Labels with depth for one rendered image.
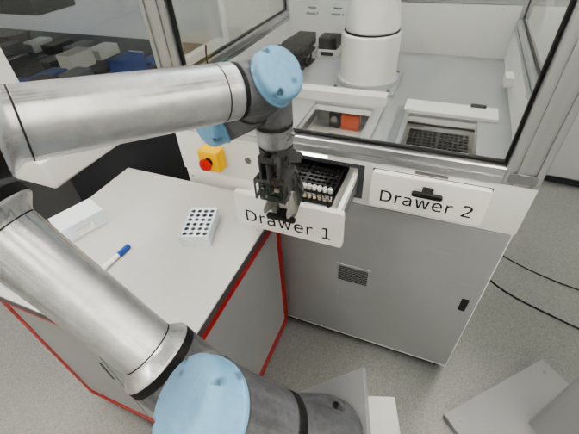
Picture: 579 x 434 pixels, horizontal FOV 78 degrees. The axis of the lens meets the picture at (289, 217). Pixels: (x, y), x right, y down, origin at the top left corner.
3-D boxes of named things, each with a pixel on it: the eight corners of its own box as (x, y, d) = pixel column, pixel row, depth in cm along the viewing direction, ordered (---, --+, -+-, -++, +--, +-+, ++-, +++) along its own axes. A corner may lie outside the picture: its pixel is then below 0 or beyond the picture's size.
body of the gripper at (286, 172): (254, 201, 79) (247, 153, 71) (270, 179, 85) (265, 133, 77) (286, 207, 77) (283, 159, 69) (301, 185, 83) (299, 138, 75)
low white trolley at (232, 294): (231, 469, 125) (173, 368, 74) (95, 403, 144) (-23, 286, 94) (292, 329, 165) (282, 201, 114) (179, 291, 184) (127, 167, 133)
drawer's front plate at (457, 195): (479, 226, 93) (493, 193, 86) (368, 203, 102) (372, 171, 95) (479, 222, 94) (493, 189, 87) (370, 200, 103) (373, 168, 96)
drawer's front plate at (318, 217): (340, 248, 90) (343, 215, 82) (238, 222, 99) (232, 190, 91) (343, 244, 91) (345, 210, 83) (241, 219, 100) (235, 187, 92)
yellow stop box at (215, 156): (219, 175, 113) (214, 155, 108) (200, 170, 115) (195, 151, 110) (227, 165, 116) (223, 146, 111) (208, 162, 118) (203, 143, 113)
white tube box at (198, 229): (210, 245, 100) (208, 236, 98) (181, 245, 101) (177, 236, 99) (220, 216, 110) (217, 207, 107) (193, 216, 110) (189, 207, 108)
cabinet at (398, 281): (445, 376, 145) (520, 237, 92) (223, 303, 177) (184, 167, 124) (457, 225, 210) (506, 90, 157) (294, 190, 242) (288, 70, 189)
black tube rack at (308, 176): (331, 213, 97) (331, 195, 93) (271, 200, 102) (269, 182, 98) (351, 169, 112) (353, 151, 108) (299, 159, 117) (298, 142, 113)
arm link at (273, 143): (264, 114, 74) (301, 119, 72) (266, 133, 77) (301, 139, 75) (248, 130, 69) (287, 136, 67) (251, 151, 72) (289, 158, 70)
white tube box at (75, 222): (67, 244, 104) (59, 232, 100) (55, 232, 108) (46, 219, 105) (108, 221, 110) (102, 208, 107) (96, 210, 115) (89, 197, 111)
